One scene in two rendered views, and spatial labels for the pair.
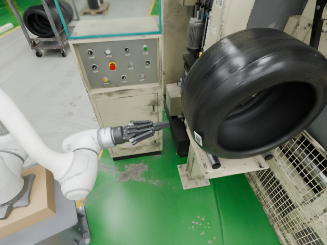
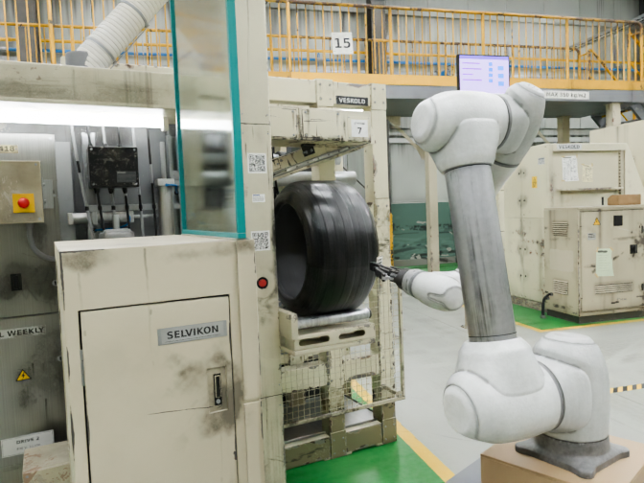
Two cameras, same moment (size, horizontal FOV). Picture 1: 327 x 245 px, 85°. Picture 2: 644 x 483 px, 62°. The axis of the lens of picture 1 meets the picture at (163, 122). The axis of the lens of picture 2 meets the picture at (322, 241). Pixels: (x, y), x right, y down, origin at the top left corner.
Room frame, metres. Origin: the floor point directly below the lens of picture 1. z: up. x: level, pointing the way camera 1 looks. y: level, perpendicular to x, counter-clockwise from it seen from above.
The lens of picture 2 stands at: (1.27, 1.75, 1.33)
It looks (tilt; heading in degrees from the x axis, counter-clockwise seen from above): 3 degrees down; 253
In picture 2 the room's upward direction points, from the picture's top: 2 degrees counter-clockwise
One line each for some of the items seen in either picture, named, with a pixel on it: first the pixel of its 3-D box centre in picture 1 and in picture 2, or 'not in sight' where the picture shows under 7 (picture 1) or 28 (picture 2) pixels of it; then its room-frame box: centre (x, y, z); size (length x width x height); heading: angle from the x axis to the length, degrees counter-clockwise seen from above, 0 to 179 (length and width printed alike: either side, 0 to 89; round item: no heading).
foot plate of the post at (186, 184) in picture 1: (193, 174); not in sight; (0.91, -0.30, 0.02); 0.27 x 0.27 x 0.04; 10
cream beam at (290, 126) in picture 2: not in sight; (303, 128); (0.59, -0.68, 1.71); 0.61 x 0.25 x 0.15; 10
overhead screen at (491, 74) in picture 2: not in sight; (483, 81); (-2.09, -3.16, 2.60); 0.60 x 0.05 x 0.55; 177
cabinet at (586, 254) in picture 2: not in sight; (595, 261); (-3.43, -3.06, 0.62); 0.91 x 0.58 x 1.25; 177
